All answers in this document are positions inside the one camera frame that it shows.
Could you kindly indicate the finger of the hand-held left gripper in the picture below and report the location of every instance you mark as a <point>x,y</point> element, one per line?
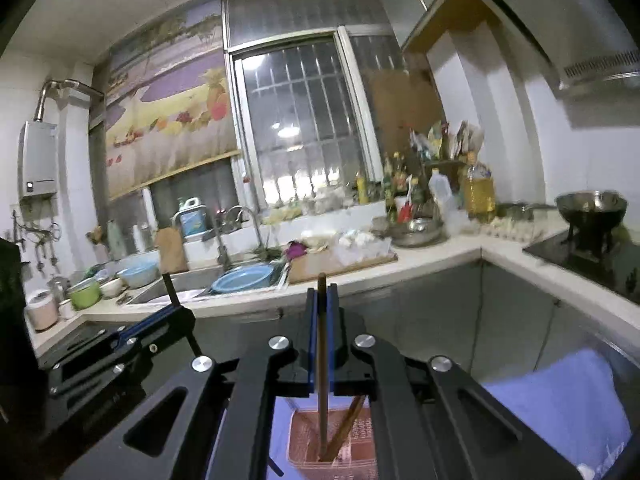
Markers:
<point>165,347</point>
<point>155,322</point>

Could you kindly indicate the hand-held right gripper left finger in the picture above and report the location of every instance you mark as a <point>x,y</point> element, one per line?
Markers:
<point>313,350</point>

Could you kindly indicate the flat wooden cutting board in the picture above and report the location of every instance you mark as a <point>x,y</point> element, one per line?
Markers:
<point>340,266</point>

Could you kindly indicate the shallow metal basin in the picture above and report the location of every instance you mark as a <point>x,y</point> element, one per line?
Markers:
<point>417,234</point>

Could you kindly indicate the purple vegetable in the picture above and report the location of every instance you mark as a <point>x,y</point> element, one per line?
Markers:
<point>295,250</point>

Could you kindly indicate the large cooking oil bottle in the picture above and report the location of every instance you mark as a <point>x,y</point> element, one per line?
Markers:
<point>479,192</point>

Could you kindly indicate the bunch of brown chopsticks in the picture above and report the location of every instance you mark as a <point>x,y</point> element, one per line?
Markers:
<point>350,422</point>

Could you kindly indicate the brown cardboard sheet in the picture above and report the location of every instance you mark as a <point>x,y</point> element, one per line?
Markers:
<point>400,110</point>

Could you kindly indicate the steel kitchen sink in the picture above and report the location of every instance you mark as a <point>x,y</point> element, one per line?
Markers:
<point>190,285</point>

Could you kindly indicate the steel range hood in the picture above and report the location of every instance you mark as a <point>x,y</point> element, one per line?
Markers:
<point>565,25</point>

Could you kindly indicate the white ceramic bowl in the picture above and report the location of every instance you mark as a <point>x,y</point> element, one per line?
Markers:
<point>112,287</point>

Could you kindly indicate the curved chrome faucet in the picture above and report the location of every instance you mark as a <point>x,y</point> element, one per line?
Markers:
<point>252,225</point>

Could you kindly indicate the blue plastic basin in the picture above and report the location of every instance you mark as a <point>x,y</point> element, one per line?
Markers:
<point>242,279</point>

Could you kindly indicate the light blue bowl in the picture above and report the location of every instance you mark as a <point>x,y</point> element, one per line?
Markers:
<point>137,275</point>

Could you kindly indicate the tray of eggs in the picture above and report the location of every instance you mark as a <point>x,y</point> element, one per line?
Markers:
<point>507,229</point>

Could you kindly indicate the pink lidded pot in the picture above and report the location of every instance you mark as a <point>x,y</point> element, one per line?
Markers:
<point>42,312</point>

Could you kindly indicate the blue printed tablecloth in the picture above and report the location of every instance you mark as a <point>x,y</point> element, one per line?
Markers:
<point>560,410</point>

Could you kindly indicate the upright wooden chopping block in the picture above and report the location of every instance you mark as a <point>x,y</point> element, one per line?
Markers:
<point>171,250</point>

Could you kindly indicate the white plastic jug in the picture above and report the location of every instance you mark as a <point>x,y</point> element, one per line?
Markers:
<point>442,190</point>

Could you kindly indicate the fruit printed roller blind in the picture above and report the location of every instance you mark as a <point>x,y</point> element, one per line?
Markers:
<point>170,110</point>

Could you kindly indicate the black glass gas stove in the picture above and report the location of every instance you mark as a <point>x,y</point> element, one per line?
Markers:
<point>590,265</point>

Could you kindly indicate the barred kitchen window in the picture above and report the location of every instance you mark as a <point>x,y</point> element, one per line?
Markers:
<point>295,115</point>

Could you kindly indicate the pink perforated plastic basket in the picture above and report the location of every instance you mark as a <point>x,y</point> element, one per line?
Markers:
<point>350,447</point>

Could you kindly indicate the metal exhaust pipe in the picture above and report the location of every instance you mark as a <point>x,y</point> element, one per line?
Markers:
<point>50,87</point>

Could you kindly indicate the pale green thermos bottle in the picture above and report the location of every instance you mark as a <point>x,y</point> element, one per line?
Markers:
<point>115,240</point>

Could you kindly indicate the bundle of food packets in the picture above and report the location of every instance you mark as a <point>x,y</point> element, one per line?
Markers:
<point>445,140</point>

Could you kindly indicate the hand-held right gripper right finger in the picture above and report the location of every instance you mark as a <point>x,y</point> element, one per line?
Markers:
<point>334,350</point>

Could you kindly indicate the cluster of condiment bottles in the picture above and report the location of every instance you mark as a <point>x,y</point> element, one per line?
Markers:
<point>400,185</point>

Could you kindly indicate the yellow squeeze bottle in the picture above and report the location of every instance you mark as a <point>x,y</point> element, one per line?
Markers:
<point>362,190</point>

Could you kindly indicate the blue white detergent bottle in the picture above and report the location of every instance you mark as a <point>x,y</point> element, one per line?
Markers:
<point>190,220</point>

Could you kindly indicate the grey wall water heater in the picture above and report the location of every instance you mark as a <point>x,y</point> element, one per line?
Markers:
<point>39,160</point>

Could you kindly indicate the dark wooden chopstick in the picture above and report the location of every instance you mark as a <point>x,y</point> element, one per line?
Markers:
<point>171,290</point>
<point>323,410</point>

